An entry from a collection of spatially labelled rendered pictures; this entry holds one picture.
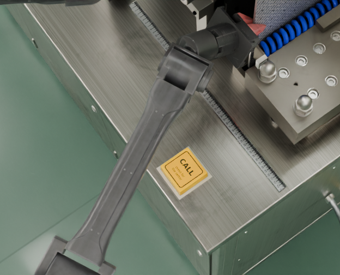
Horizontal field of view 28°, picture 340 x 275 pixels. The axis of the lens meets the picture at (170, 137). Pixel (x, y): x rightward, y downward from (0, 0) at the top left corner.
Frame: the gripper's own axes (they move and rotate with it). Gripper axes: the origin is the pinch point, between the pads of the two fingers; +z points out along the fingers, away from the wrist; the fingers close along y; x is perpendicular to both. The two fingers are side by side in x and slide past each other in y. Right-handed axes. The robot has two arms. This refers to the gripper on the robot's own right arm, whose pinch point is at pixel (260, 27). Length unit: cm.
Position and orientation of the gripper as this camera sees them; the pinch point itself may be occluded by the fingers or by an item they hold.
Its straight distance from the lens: 130.9
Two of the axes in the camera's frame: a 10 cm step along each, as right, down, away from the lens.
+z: 7.3, -3.2, 6.0
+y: 5.8, 7.5, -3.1
